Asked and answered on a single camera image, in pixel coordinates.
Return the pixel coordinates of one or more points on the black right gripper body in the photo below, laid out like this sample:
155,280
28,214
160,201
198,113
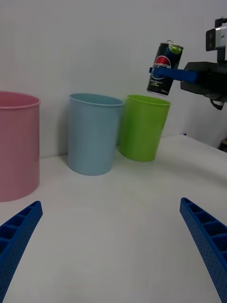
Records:
210,80

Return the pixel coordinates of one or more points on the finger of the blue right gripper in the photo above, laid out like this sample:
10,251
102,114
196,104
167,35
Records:
179,74

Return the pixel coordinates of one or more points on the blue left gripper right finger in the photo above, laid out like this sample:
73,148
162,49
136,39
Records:
210,251

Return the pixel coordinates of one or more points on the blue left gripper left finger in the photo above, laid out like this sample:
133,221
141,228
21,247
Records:
16,246

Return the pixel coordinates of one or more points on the black drink can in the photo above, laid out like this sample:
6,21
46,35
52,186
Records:
163,59

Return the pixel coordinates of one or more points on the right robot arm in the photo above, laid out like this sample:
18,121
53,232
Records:
216,38

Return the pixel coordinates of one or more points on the green plastic waste bin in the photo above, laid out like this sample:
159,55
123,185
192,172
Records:
140,132

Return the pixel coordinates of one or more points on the pink plastic waste bin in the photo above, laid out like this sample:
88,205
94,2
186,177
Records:
19,146

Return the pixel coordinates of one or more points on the pale blue plastic waste bin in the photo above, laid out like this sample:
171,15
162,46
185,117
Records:
91,139

